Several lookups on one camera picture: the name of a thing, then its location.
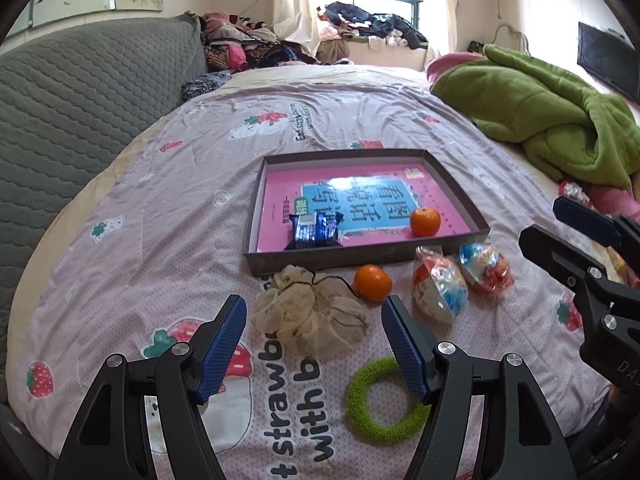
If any pink cloth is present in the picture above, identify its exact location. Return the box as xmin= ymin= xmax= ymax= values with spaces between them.
xmin=587 ymin=184 xmax=640 ymax=221

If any dark floral cloth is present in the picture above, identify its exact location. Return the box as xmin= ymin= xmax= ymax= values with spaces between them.
xmin=181 ymin=71 xmax=232 ymax=102

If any pink pillow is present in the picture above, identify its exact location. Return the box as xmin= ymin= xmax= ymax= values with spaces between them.
xmin=425 ymin=52 xmax=488 ymax=86

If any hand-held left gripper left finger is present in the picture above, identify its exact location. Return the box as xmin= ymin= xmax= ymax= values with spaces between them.
xmin=52 ymin=294 xmax=248 ymax=480

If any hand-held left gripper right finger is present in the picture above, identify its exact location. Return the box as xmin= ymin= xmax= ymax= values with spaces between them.
xmin=381 ymin=295 xmax=581 ymax=480

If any beige window seat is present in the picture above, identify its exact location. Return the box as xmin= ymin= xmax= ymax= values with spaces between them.
xmin=347 ymin=40 xmax=431 ymax=68

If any small plastic-wrapped toy egg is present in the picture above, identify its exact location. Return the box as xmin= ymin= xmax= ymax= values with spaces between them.
xmin=458 ymin=242 xmax=515 ymax=293

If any large plastic-wrapped toy egg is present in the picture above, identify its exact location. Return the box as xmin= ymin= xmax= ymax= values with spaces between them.
xmin=412 ymin=246 xmax=469 ymax=323

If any green fuzzy ring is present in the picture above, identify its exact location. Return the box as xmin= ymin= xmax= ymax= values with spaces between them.
xmin=346 ymin=357 xmax=433 ymax=442

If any black wall television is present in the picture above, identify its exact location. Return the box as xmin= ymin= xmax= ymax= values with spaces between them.
xmin=577 ymin=22 xmax=640 ymax=106

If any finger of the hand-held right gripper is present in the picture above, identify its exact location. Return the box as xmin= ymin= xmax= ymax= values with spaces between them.
xmin=518 ymin=225 xmax=640 ymax=356
xmin=552 ymin=196 xmax=640 ymax=286

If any grey quilted headboard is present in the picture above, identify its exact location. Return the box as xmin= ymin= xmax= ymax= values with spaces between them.
xmin=0 ymin=14 xmax=208 ymax=381

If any green fleece blanket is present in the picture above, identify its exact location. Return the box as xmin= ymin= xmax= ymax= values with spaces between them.
xmin=430 ymin=44 xmax=640 ymax=191

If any shallow brown cardboard box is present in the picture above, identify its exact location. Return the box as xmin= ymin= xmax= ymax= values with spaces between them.
xmin=243 ymin=148 xmax=490 ymax=277

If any white wall cable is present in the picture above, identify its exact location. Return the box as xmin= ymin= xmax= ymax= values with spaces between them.
xmin=492 ymin=24 xmax=531 ymax=51

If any cream curtain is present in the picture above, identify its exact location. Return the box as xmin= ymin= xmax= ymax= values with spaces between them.
xmin=417 ymin=0 xmax=458 ymax=56
xmin=272 ymin=0 xmax=353 ymax=61

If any orange tangerine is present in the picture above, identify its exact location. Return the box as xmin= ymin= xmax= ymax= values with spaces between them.
xmin=410 ymin=206 xmax=442 ymax=237
xmin=353 ymin=264 xmax=392 ymax=303

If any pile of dark clothes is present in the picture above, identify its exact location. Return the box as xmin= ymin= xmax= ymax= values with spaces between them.
xmin=316 ymin=1 xmax=430 ymax=51

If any pile of mixed clothes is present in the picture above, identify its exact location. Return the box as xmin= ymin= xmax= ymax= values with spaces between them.
xmin=200 ymin=10 xmax=321 ymax=73

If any beige mesh drawstring pouch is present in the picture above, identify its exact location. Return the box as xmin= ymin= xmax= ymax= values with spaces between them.
xmin=251 ymin=265 xmax=372 ymax=359

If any blue snack packet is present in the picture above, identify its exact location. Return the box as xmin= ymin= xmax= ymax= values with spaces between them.
xmin=284 ymin=211 xmax=346 ymax=252

